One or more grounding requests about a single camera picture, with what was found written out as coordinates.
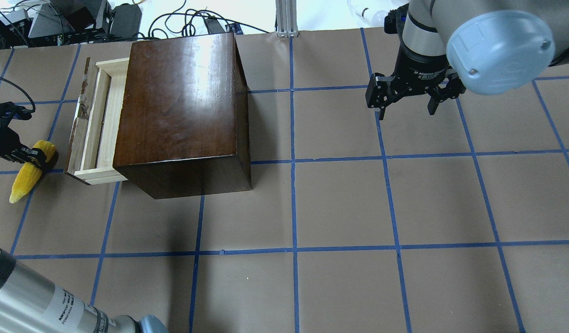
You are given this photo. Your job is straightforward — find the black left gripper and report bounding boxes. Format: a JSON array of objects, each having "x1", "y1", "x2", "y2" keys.
[{"x1": 0, "y1": 104, "x2": 47, "y2": 167}]

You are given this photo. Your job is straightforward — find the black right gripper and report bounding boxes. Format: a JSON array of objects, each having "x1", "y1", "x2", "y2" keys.
[{"x1": 365, "y1": 46, "x2": 466, "y2": 121}]

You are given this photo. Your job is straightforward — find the yellow plastic corn cob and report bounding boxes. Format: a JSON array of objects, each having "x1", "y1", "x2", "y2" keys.
[{"x1": 9, "y1": 141, "x2": 58, "y2": 203}]

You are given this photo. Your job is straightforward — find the light wood drawer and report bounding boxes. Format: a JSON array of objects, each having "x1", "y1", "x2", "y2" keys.
[{"x1": 64, "y1": 57, "x2": 130, "y2": 185}]

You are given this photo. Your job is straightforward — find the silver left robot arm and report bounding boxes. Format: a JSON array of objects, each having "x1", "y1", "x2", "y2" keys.
[{"x1": 0, "y1": 102, "x2": 167, "y2": 333}]

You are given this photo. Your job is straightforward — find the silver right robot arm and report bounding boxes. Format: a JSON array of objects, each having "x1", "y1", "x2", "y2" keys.
[{"x1": 365, "y1": 0, "x2": 569, "y2": 119}]

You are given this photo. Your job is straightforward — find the black electronics pile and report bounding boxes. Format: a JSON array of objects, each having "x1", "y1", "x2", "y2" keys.
[{"x1": 0, "y1": 0, "x2": 113, "y2": 49}]

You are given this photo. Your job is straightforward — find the dark brown wooden cabinet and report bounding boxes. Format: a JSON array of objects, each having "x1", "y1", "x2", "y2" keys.
[{"x1": 112, "y1": 32, "x2": 252, "y2": 199}]

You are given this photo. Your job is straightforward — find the black power adapter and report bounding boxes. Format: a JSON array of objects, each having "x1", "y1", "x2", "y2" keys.
[{"x1": 109, "y1": 4, "x2": 142, "y2": 39}]

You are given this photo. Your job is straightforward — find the aluminium extrusion post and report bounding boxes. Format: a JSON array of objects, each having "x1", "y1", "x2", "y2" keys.
[{"x1": 275, "y1": 0, "x2": 299, "y2": 38}]

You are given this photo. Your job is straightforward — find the black cables bundle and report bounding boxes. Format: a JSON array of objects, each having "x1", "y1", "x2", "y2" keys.
[{"x1": 146, "y1": 7, "x2": 271, "y2": 40}]

